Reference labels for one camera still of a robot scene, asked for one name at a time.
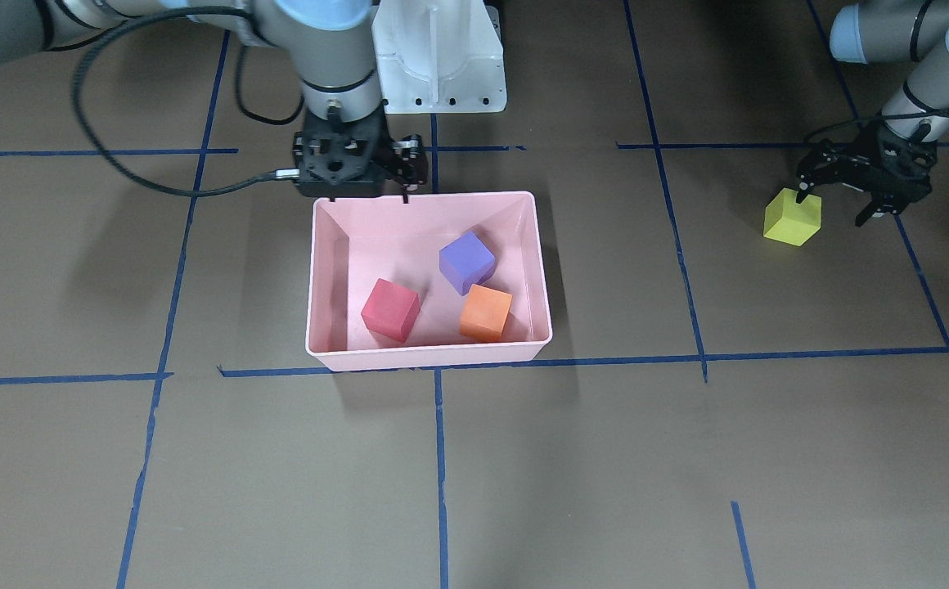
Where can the orange foam block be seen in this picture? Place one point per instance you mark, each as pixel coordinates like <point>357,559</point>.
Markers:
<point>485,314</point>

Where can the yellow foam block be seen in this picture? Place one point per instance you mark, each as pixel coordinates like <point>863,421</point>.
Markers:
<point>790,221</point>

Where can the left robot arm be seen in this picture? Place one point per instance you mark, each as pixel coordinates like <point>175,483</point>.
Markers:
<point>915,32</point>

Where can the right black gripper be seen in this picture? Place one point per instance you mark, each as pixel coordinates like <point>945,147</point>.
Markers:
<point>406,161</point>

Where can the purple foam block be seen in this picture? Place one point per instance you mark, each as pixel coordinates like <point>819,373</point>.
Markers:
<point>465,262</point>

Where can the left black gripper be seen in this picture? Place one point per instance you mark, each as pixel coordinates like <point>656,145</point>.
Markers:
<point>881,164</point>

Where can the white mount base plate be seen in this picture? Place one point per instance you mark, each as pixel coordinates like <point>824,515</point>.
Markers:
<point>440,56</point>

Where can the pink foam block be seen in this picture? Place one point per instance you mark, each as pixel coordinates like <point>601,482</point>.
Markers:
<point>391,310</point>

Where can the pink plastic bin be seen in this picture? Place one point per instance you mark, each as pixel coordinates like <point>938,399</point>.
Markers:
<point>356,242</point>

